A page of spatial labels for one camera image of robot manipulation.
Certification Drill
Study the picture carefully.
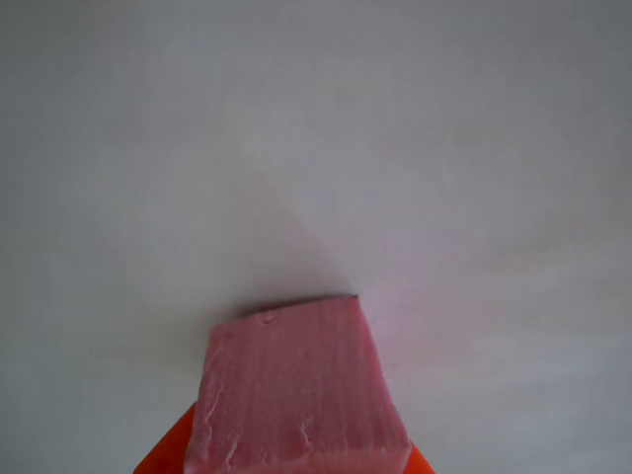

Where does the pink foam block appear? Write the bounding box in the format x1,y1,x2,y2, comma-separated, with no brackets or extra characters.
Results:
183,294,414,474

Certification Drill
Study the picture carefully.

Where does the white paper sheet with lines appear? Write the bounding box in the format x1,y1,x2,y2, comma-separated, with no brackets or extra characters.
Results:
0,0,632,474

